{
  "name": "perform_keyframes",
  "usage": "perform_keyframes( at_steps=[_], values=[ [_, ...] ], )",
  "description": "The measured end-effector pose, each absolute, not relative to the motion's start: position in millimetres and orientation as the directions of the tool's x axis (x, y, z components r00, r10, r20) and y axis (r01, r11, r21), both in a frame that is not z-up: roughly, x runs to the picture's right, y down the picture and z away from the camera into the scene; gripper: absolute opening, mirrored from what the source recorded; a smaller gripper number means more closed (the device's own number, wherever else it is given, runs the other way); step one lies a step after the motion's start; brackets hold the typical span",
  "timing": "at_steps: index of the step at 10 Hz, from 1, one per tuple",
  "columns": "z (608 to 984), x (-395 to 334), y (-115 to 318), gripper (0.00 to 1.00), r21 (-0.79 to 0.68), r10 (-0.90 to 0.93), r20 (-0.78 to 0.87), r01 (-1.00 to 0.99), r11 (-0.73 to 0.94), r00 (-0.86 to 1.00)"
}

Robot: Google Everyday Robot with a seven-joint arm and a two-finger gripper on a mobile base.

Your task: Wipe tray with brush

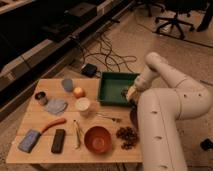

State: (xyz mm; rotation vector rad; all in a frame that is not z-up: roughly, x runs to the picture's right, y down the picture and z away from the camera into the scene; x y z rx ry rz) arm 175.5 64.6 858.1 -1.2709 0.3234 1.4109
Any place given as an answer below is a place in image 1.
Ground pile of dark grapes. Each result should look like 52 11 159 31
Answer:
116 127 138 150

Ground black box on shelf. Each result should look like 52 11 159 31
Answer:
64 2 97 22

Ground yellow wooden tongs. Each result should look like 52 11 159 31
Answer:
73 120 82 149

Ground red-brown bowl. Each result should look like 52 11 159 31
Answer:
84 126 112 154

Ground orange apple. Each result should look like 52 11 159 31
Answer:
73 87 85 98

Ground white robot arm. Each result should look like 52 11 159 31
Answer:
126 52 213 171

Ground white cup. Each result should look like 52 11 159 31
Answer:
75 97 91 116

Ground small metal cup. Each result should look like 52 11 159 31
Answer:
35 92 48 106

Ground black office chair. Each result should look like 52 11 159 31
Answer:
155 0 208 40

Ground black power adapter box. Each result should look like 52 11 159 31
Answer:
81 63 97 77

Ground grey blue cup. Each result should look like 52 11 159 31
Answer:
61 79 74 92

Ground green plastic tray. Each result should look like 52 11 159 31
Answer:
97 72 138 106

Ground black rectangular remote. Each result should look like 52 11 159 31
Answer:
51 129 66 154

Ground grey folded cloth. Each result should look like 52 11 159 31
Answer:
44 99 68 115

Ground tangled black cables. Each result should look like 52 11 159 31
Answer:
68 29 138 74

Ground metal fork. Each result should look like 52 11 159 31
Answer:
96 113 121 122

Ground black object on floor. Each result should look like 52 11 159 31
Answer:
200 139 213 151

